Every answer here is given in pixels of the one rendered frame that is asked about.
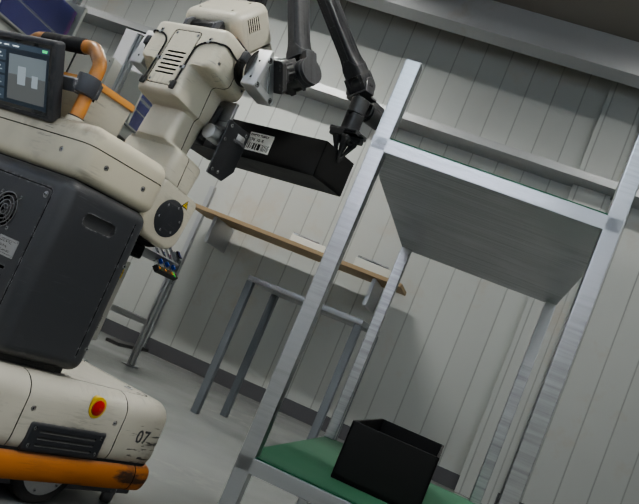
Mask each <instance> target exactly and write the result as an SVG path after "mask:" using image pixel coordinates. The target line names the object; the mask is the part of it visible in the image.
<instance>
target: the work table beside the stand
mask: <svg viewBox="0 0 639 504"><path fill-rule="evenodd" d="M255 284H256V285H257V286H259V287H261V288H263V289H264V290H266V291H268V292H270V293H271V296H270V298H269V301H268V303H267V305H266V308H265V310H264V312H263V315H262V317H261V319H260V322H259V324H258V326H257V329H256V331H255V333H254V336H253V338H252V340H251V343H250V345H249V347H248V350H247V352H246V354H245V357H244V359H243V361H242V363H241V366H240V368H239V370H238V373H237V375H236V377H235V380H234V382H233V384H232V387H231V389H230V391H229V394H228V396H227V398H226V401H225V403H224V405H223V408H222V410H221V412H220V415H222V416H224V417H228V416H229V413H230V411H231V409H232V406H233V404H234V402H235V399H236V397H237V395H238V392H239V390H240V388H241V385H242V383H243V380H244V378H245V376H246V373H247V371H248V369H249V366H250V364H251V362H252V359H253V357H254V355H255V352H256V350H257V348H258V345H259V343H260V341H261V338H262V336H263V334H264V331H265V329H266V327H267V324H268V322H269V320H270V317H271V315H272V313H273V310H274V308H275V306H276V303H277V301H278V299H279V297H280V298H283V299H285V300H288V301H290V302H293V303H295V304H298V305H300V306H302V304H303V301H304V299H305V297H304V296H301V295H299V294H296V293H294V292H291V291H289V290H286V289H284V288H281V287H279V286H276V285H274V284H271V283H269V282H266V281H264V280H261V279H259V278H256V277H254V276H251V275H249V276H248V279H247V281H246V283H245V285H244V288H243V290H242V292H241V295H240V297H239V299H238V302H237V304H236V306H235V308H234V311H233V313H232V315H231V318H230V320H229V322H228V325H227V327H226V329H225V332H224V334H223V336H222V338H221V341H220V343H219V345H218V348H217V350H216V352H215V355H214V357H213V359H212V361H211V364H210V366H209V368H208V371H207V373H206V375H205V378H204V380H203V382H202V384H201V387H200V389H199V391H198V394H197V396H196V398H195V401H194V403H193V405H192V407H191V410H190V411H191V412H193V413H195V414H199V413H200V411H201V408H202V406H203V404H204V401H205V399H206V397H207V394H208V392H209V390H210V387H211V385H212V383H213V381H214V378H215V376H216V374H217V371H218V369H219V367H220V364H221V362H222V360H223V357H224V355H225V353H226V351H227V348H228V346H229V344H230V341H231V339H232V337H233V334H234V332H235V330H236V327H237V325H238V323H239V320H240V318H241V316H242V314H243V311H244V309H245V307H246V304H247V302H248V300H249V297H250V295H251V293H252V290H253V288H254V286H255ZM320 314H322V315H325V316H327V317H330V318H332V319H335V320H337V321H340V322H342V323H344V324H347V325H349V326H352V327H353V328H352V331H351V333H350V335H349V338H348V340H347V343H346V345H345V347H344V350H343V352H342V355H341V357H340V359H339V362H338V364H337V367H336V369H335V372H334V374H333V376H332V379H331V381H330V384H329V386H328V388H327V391H326V393H325V396H324V398H323V401H322V403H321V405H320V408H319V410H318V413H317V415H316V417H315V420H314V422H313V425H312V427H311V429H310V432H309V434H308V437H307V439H313V438H317V437H318V435H319V432H320V430H321V427H322V425H323V423H324V420H325V418H326V415H327V413H328V411H329V408H330V406H331V403H332V401H333V398H334V396H335V394H336V391H337V389H338V386H339V384H340V381H341V379H342V377H343V374H344V372H345V369H346V367H347V364H348V362H349V360H350V357H351V355H352V352H353V350H354V347H355V345H356V343H357V340H358V338H359V335H360V333H361V331H364V332H367V330H368V327H369V324H368V323H366V322H365V321H364V320H361V319H359V318H356V317H354V316H351V315H349V314H346V313H344V312H341V311H339V310H336V309H334V308H331V307H329V306H326V305H323V307H322V309H321V312H320ZM380 333H381V332H379V334H378V336H377V339H376V341H375V344H374V346H373V349H372V351H371V354H370V356H369V358H368V361H367V363H366V366H365V368H364V371H363V373H362V375H361V378H360V380H359V383H358V385H357V388H356V390H355V393H354V395H353V397H352V400H351V402H350V405H349V407H348V410H347V412H346V415H345V417H344V419H343V422H342V424H341V427H340V429H339V432H338V434H337V436H336V439H335V440H337V438H338V436H339V434H340V431H341V429H342V426H343V424H344V421H345V419H346V416H347V414H348V412H349V409H350V407H351V404H352V402H353V399H354V397H355V394H356V392H357V390H358V387H359V385H360V382H361V380H362V377H363V375H364V373H365V370H366V368H367V365H368V363H369V360H370V358H371V355H372V353H373V351H374V348H375V346H376V343H377V341H378V338H379V336H380ZM307 439H306V440H307Z"/></svg>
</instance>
